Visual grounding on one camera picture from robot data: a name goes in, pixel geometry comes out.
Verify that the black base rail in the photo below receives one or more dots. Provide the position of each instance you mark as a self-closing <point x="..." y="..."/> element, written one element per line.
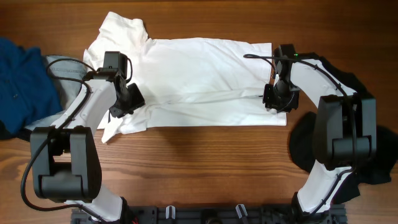
<point x="264" y="214"/>

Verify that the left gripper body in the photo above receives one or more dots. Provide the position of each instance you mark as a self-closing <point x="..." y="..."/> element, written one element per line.
<point x="132" y="100"/>

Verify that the blue shirt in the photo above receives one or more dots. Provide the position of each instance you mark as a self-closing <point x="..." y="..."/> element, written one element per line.
<point x="27" y="92"/>

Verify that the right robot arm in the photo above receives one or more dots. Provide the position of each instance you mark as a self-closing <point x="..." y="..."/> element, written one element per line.
<point x="306" y="72"/>

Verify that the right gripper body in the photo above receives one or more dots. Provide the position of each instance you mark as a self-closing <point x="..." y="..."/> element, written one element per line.
<point x="283" y="96"/>

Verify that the white polo shirt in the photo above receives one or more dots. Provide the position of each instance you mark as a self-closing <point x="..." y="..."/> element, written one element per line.
<point x="186" y="82"/>

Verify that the dark garment under blue shirt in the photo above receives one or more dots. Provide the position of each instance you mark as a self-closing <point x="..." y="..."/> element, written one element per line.
<point x="23" y="134"/>

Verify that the light grey shirt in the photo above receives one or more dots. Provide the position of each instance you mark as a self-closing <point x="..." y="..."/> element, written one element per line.
<point x="67" y="90"/>

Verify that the black shirt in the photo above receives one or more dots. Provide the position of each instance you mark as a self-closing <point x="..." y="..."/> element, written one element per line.
<point x="337" y="136"/>

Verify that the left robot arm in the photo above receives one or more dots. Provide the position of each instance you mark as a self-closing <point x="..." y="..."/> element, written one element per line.
<point x="64" y="162"/>

